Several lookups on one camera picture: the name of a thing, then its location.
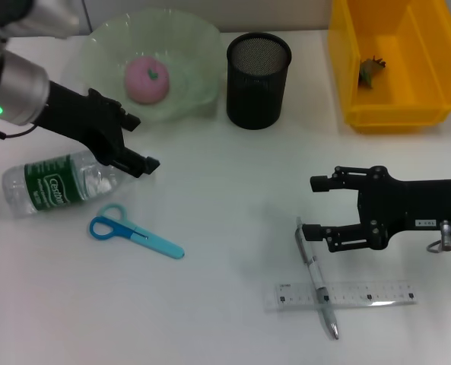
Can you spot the black mesh pen holder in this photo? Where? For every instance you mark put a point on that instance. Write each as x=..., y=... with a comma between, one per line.
x=257, y=95

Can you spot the clear green-label water bottle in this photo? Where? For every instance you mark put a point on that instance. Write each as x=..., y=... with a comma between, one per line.
x=50, y=186

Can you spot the silver ballpoint pen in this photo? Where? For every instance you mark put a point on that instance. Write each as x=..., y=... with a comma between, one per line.
x=328, y=311

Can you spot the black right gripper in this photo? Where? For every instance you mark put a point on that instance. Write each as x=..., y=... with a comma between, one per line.
x=415, y=205

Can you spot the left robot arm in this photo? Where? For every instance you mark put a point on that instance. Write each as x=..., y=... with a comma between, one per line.
x=16, y=91

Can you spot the pink toy peach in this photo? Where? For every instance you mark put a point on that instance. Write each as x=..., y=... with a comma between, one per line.
x=145, y=81

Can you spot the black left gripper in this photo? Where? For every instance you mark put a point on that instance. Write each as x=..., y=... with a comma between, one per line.
x=80, y=118

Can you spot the blue scissors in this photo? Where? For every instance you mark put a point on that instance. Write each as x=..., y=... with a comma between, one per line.
x=153, y=241

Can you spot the yellow plastic bin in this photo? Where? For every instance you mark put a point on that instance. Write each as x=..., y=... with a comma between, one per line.
x=419, y=110

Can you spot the translucent green fruit bowl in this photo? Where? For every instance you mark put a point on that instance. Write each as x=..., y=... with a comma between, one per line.
x=187, y=76

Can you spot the clear plastic ruler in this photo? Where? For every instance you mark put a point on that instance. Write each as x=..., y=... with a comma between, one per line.
x=381, y=297

